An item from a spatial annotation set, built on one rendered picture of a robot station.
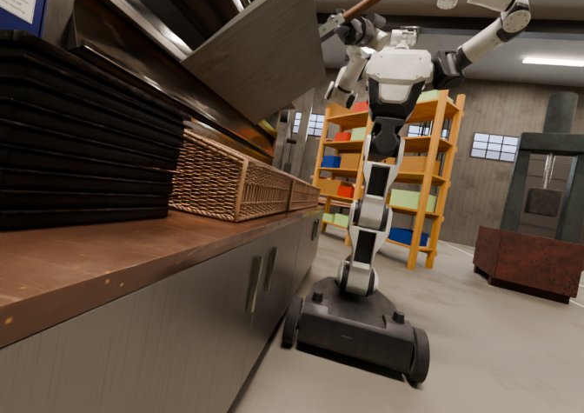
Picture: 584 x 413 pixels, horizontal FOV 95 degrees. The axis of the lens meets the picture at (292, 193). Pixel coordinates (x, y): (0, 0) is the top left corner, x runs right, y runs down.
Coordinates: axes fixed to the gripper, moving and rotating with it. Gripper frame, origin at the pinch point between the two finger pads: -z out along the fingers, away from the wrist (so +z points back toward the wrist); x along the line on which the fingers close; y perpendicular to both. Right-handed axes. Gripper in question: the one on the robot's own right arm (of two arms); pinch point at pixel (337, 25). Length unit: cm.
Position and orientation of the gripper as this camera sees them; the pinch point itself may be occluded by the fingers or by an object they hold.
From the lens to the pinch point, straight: 101.7
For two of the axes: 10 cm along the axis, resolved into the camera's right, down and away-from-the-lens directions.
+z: 6.5, -2.7, 7.1
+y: -5.9, 4.1, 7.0
